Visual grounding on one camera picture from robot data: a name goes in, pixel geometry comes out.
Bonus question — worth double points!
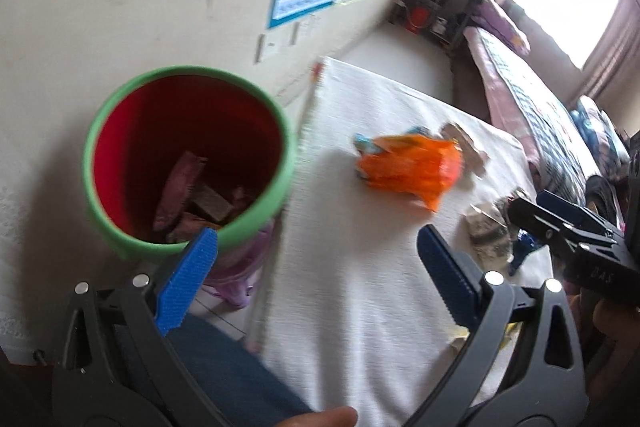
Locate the red bin with green rim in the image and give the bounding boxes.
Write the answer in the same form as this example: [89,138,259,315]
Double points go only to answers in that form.
[82,65,299,260]

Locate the large pink snack wrapper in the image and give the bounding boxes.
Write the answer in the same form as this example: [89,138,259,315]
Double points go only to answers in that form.
[152,151,208,233]

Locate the grey patterned carton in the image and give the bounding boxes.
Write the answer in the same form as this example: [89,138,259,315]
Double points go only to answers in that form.
[466,199,516,260]

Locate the black cloth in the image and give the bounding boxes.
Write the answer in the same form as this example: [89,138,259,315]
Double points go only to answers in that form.
[585,174,626,218]

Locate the dark brown cardboard box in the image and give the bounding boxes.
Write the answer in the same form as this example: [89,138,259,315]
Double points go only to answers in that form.
[187,184,236,223]

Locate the orange plastic wrapper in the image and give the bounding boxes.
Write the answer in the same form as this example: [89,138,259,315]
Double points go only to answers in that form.
[354,127,463,212]

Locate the red bucket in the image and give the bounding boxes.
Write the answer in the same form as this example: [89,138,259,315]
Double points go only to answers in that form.
[406,4,431,32]

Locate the pink pillow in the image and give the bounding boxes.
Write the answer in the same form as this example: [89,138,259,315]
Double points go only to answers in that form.
[475,0,531,55]

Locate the person's blue jeans leg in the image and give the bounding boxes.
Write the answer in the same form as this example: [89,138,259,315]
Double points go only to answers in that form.
[175,312,311,427]

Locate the white towel covered table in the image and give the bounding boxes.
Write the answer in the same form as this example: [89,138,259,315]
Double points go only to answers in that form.
[250,56,556,427]

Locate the plaid quilt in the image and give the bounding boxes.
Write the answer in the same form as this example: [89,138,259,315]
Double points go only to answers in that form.
[480,32,601,178]

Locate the person's right hand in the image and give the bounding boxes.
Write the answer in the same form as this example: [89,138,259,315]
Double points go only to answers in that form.
[592,301,640,360]

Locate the pink curtain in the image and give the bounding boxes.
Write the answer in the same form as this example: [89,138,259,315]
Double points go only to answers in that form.
[582,0,640,108]

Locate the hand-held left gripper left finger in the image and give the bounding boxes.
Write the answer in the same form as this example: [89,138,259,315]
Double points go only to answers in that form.
[62,227,226,427]

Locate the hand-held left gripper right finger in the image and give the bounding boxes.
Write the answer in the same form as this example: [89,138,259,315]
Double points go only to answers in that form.
[405,224,586,427]

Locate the purple plastic bag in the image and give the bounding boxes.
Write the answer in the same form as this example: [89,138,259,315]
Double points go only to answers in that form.
[200,222,276,308]

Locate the bed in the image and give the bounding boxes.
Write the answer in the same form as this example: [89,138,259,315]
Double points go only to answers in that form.
[462,27,601,188]

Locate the plaid pillow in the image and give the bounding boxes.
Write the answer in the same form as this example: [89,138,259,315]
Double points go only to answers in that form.
[575,97,631,168]

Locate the dark shelf unit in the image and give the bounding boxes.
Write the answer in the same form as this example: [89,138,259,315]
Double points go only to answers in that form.
[392,0,483,55]

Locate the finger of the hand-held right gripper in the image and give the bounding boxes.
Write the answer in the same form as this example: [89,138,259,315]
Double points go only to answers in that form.
[507,197,616,260]
[537,191,618,240]

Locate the blue wrapper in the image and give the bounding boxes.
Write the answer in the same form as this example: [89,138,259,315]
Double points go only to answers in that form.
[510,229,538,275]

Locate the person's left hand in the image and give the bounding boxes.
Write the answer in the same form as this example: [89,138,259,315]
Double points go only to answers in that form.
[280,406,359,427]

